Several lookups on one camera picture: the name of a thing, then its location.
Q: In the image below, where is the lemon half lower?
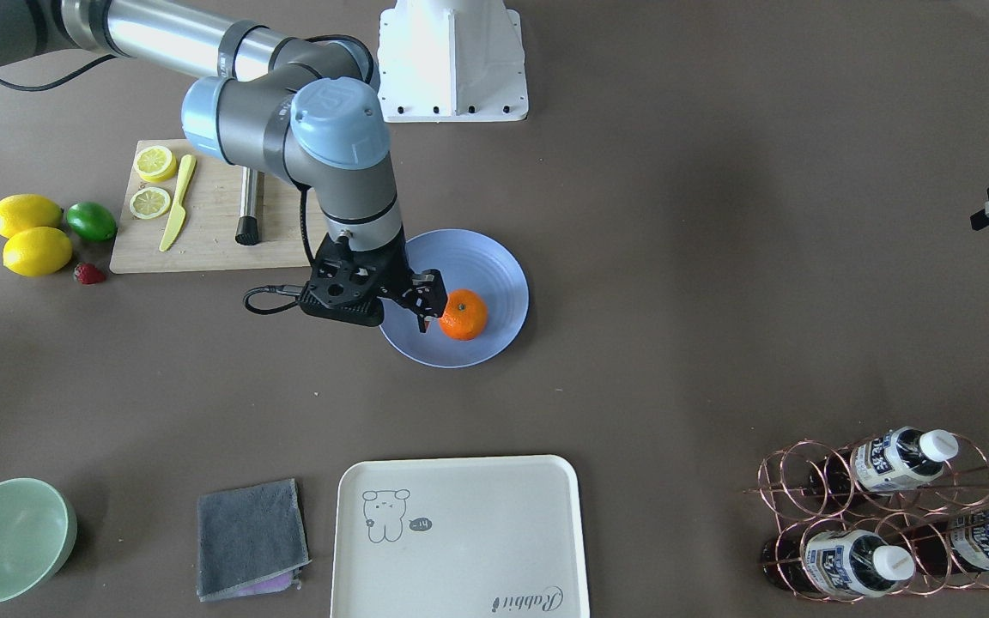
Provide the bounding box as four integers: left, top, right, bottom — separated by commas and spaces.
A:
127, 186, 173, 220

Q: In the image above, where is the lemon half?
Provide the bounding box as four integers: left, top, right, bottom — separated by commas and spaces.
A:
133, 145, 179, 184
127, 186, 173, 220

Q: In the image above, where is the green bowl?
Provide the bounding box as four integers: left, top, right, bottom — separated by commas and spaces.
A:
0, 477, 77, 603

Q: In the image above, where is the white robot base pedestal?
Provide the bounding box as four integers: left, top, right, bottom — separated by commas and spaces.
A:
377, 1, 530, 123

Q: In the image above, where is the yellow lemon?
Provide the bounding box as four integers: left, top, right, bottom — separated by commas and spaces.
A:
0, 193, 64, 239
3, 227, 72, 277

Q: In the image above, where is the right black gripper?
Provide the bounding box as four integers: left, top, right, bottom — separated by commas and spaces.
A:
315, 234, 448, 334

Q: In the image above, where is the lemon half upper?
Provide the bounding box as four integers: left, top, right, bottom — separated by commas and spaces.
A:
133, 145, 179, 184

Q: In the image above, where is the red strawberry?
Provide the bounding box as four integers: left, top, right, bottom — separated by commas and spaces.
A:
72, 263, 107, 285

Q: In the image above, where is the orange fruit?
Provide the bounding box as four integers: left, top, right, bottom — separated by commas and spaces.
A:
437, 288, 489, 341

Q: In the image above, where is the yellow lemon lower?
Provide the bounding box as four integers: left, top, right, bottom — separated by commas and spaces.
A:
3, 227, 72, 277

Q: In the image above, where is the tea bottle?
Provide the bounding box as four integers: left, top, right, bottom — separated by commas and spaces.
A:
759, 530, 917, 601
911, 508, 989, 576
812, 427, 961, 499

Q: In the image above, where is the cream rabbit tray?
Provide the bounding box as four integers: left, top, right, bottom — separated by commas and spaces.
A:
330, 455, 592, 617

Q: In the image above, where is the steel muddler black tip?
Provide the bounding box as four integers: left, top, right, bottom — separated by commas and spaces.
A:
234, 167, 264, 246

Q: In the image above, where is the wooden cutting board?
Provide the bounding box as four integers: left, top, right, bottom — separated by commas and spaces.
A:
110, 154, 309, 274

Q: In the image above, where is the green lime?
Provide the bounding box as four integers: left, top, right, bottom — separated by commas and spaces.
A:
65, 201, 118, 242

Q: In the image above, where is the tea bottle top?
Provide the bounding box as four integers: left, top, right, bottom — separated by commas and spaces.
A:
812, 427, 961, 499

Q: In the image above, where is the grey folded cloth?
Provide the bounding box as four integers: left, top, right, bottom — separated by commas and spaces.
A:
196, 478, 311, 603

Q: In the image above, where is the blue plate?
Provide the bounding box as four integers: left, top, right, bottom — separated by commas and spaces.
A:
380, 228, 530, 369

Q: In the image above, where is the yellow lemon upper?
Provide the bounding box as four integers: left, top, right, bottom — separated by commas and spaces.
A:
0, 193, 64, 239

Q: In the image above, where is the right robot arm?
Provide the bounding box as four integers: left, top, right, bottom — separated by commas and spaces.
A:
0, 1, 447, 332

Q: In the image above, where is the yellow plastic knife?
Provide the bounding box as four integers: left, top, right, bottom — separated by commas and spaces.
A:
158, 154, 197, 251

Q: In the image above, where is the copper wire bottle rack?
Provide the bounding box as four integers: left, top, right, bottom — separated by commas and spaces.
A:
755, 427, 989, 603

